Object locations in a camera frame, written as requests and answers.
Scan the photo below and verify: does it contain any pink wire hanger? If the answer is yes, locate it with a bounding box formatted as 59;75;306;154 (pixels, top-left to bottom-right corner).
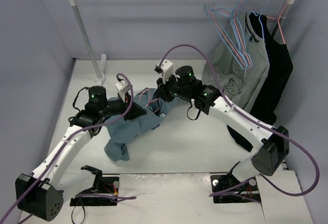
207;0;253;68
137;88;160;113

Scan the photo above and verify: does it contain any blue t shirt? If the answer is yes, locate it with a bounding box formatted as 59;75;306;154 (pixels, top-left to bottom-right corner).
104;93;177;161

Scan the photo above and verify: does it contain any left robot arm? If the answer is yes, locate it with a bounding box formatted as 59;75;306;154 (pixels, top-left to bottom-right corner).
15;86;147;221

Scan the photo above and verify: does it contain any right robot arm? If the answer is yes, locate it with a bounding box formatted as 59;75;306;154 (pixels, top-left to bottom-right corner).
155;61;290;189

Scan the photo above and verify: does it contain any blue hanger holding tank top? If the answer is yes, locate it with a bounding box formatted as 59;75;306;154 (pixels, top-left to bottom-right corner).
250;0;271;39

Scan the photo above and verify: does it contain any pink hanger at rack end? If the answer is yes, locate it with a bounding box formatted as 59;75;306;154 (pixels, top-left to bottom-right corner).
267;0;291;45

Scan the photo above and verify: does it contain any grey sweatshirt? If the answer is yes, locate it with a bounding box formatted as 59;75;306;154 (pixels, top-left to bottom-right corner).
201;11;270;112

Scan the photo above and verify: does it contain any black tank top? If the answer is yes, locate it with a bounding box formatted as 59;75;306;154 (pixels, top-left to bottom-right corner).
227;13;294;153

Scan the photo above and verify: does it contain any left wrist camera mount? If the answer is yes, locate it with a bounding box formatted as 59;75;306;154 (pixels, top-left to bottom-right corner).
115;80;131;103

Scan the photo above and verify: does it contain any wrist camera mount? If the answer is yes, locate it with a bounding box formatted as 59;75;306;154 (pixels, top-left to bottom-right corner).
154;59;174;84
115;80;131;103

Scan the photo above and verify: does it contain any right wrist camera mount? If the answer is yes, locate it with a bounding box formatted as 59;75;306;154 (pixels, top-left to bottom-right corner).
154;59;174;84

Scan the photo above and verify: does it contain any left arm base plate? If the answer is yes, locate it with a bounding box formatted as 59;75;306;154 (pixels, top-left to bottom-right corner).
70;165;120;207

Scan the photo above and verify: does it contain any blue wire hanger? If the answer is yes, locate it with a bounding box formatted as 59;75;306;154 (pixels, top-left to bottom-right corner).
203;0;251;70

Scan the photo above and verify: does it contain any black looped cable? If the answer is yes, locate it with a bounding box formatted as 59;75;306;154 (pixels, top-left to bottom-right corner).
71;198;87;224

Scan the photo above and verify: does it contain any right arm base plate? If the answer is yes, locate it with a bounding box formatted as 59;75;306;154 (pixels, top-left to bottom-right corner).
210;174;261;204

